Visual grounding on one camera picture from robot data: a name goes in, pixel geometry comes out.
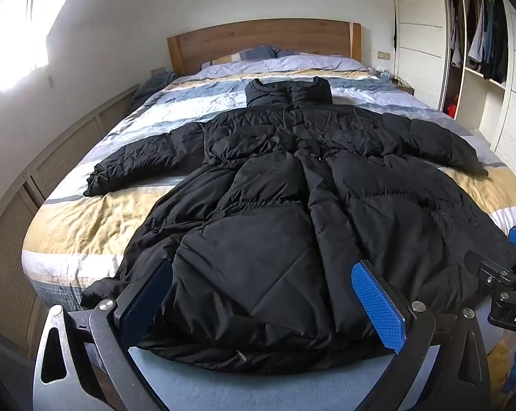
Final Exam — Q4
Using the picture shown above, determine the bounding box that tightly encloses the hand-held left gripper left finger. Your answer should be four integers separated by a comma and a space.
32, 259, 175, 411

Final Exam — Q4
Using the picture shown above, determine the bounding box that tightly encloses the wooden bed headboard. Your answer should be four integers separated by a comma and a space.
167, 19, 362, 75

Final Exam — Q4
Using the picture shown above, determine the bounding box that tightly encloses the wooden nightstand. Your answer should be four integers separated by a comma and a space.
390, 75, 415, 96

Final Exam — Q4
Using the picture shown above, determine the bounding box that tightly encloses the grey blue cloth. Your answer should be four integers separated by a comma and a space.
130, 72, 178, 110

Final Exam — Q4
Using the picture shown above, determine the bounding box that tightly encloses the white wardrobe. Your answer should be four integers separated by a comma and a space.
392, 0, 516, 172

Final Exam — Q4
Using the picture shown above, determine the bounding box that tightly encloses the black puffer coat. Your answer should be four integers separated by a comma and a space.
81, 76, 516, 375

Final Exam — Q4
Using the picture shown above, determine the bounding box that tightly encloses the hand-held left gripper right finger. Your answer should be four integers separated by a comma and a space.
351, 259, 496, 411

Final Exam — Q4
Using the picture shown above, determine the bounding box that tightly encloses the striped pillow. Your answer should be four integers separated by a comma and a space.
217, 45, 293, 63

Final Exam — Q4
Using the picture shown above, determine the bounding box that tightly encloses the bed with striped duvet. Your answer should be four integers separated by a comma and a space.
20, 53, 516, 411

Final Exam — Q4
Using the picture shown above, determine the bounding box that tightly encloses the window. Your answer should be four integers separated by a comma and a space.
0, 0, 54, 91

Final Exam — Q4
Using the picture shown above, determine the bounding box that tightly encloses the low beige wall cabinet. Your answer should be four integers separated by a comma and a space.
0, 83, 141, 354

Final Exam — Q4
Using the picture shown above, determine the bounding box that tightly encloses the patterned cloth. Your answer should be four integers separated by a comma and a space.
487, 337, 516, 397

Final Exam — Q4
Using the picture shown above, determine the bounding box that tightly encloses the row of hanging clothes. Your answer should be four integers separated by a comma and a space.
448, 0, 510, 87

